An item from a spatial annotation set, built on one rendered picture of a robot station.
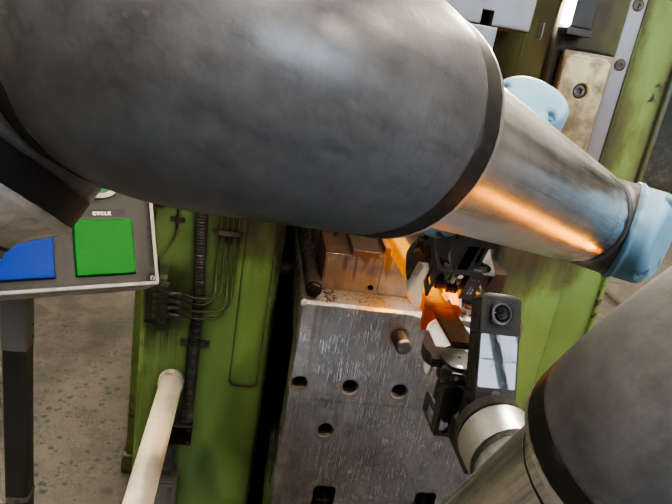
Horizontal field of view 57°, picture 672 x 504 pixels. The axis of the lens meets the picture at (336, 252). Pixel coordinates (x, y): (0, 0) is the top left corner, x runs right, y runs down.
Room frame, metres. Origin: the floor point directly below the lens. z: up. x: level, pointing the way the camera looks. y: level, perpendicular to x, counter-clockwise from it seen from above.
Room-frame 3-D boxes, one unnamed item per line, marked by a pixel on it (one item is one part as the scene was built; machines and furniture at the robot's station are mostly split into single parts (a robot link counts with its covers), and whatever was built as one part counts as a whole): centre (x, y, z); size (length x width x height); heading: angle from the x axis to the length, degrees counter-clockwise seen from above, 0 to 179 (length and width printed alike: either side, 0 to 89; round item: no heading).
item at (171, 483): (1.04, 0.29, 0.36); 0.09 x 0.07 x 0.12; 99
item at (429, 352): (0.63, -0.14, 1.00); 0.09 x 0.05 x 0.02; 12
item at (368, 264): (1.19, -0.05, 0.96); 0.42 x 0.20 x 0.09; 9
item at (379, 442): (1.21, -0.10, 0.69); 0.56 x 0.38 x 0.45; 9
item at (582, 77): (1.16, -0.37, 1.27); 0.09 x 0.02 x 0.17; 99
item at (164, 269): (1.05, 0.30, 0.80); 0.06 x 0.03 x 0.14; 99
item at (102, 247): (0.77, 0.31, 1.01); 0.07 x 0.05 x 0.07; 124
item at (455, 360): (0.58, -0.17, 0.98); 0.12 x 0.08 x 0.09; 9
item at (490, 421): (0.50, -0.19, 0.99); 0.08 x 0.05 x 0.08; 99
